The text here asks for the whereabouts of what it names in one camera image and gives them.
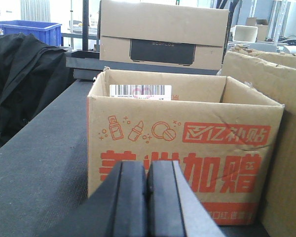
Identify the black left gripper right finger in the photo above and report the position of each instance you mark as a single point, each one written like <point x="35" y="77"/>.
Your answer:
<point x="173" y="208"/>

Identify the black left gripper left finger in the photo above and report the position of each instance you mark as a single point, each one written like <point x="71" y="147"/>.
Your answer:
<point x="118" y="207"/>

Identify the cardboard box with red print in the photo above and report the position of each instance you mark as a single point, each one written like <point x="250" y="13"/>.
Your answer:
<point x="219" y="130"/>

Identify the black metal tray stand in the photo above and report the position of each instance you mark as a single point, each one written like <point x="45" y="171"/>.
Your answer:
<point x="88" y="61"/>

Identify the black cloth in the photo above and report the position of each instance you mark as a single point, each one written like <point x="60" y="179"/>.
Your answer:
<point x="32" y="75"/>

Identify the closed cardboard box black label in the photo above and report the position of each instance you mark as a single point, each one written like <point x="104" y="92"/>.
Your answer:
<point x="162" y="34"/>

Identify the white open box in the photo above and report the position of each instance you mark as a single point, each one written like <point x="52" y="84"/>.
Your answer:
<point x="243" y="33"/>

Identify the blue plastic crate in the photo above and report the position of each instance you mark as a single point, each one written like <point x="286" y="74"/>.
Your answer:
<point x="47" y="32"/>

